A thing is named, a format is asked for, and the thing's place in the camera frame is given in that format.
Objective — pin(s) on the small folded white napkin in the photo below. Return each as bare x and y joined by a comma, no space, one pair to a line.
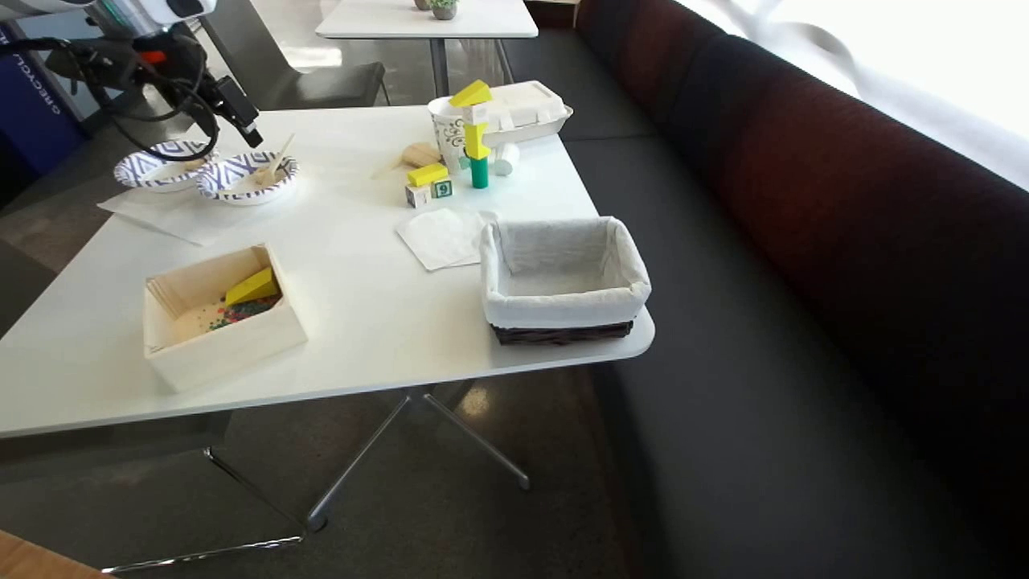
439,239

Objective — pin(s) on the dark grey chair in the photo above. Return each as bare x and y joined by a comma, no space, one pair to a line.
321,84

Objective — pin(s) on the green toy cylinder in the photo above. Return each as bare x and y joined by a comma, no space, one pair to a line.
480,175

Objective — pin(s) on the yellow toy block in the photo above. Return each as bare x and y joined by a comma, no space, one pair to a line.
469,93
478,138
427,175
253,286

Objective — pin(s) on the multicoloured toy pieces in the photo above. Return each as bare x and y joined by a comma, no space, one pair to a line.
223,316

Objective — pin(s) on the small white round object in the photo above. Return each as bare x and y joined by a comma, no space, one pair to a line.
507,161

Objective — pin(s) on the beige disposable fork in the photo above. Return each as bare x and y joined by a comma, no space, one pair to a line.
282,160

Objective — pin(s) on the cream wooden toy box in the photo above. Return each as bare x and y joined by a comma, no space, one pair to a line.
212,357

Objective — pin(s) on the white side table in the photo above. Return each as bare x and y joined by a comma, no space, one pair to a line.
427,19

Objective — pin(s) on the dark brown upholstered bench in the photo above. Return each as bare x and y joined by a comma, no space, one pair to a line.
837,267

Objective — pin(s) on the dark basket with white liner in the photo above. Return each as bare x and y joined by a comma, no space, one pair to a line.
562,300

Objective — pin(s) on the small cream toy cube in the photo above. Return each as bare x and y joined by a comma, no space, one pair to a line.
416,196

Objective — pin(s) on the small coloured toy cube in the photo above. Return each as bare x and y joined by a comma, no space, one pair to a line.
442,191

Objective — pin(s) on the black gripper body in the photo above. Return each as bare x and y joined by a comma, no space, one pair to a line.
149,70

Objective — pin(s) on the white box stand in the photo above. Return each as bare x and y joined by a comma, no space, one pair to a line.
293,32

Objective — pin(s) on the blue equipment case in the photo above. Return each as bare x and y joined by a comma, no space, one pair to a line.
32,118

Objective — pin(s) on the white styrofoam food container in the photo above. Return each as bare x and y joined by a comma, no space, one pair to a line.
531,108

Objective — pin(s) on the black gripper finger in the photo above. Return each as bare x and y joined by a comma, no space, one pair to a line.
232,114

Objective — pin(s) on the metal table legs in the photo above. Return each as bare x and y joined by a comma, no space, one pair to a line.
362,460

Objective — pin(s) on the small plant pot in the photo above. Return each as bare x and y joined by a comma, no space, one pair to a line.
442,8

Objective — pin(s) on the tan round bread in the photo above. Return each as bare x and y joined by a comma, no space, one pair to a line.
419,155

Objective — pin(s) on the blue toy block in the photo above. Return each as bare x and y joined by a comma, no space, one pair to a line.
259,310

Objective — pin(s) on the beige donut piece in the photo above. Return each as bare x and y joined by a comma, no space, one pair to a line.
267,170

